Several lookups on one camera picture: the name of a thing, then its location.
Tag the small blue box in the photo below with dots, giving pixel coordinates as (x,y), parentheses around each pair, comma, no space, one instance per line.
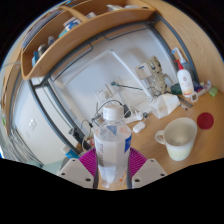
(199,87)

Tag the brown tree figure toy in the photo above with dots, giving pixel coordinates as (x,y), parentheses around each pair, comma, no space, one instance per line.
(158,76)

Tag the blue white-nozzle rinse bottle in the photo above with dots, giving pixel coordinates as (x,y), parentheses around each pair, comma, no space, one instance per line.
(176,52)

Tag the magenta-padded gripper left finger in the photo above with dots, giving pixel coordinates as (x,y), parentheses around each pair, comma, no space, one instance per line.
(75,170)

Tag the green packet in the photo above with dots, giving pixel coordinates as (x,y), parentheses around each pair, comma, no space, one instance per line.
(213,91)

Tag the white earbuds case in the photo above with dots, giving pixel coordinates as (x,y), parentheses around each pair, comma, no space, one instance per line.
(139,127)

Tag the grey metal frame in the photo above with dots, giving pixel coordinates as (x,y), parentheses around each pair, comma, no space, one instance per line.
(46,113)

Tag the white power strip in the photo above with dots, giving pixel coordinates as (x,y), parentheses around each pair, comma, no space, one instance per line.
(135,117)

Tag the white red-pump lotion bottle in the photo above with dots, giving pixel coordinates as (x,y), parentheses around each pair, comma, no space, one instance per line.
(185,81)

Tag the black electric shaver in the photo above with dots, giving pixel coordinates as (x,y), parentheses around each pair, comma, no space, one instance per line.
(78,135)

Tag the black charger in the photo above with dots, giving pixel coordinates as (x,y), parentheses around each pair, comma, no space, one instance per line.
(126,110)

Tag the wooden shelf unit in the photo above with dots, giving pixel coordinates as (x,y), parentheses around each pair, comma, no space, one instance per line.
(76,36)

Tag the cream ceramic mug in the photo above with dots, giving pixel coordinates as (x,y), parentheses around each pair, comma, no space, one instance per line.
(180,140)

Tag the clear plastic water bottle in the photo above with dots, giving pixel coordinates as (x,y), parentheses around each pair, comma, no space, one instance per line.
(111,150)

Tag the white wall socket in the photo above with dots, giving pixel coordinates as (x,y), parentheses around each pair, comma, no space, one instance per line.
(103,94)

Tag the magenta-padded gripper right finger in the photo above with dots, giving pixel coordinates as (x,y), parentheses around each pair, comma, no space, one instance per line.
(150,171)

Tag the white light switch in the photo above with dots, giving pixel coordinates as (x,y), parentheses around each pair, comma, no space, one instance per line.
(32,124)

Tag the white plastic bag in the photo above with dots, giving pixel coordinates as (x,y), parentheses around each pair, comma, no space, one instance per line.
(165,105)

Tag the flat round red coaster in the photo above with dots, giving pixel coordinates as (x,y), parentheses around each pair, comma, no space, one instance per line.
(205,121)

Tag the blue white-capped tube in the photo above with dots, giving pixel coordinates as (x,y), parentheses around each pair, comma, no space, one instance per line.
(70,154)

